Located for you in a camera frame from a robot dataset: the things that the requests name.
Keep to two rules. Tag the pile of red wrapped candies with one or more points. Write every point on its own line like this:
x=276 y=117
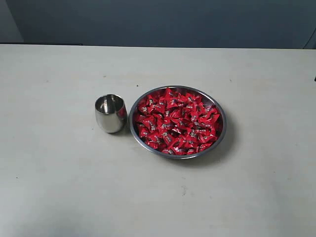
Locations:
x=177 y=122

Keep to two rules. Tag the round steel bowl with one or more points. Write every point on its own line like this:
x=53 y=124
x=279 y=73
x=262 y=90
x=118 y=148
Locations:
x=138 y=139

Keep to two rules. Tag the small stainless steel cup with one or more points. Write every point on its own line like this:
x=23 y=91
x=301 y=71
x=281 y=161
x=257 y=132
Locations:
x=110 y=113

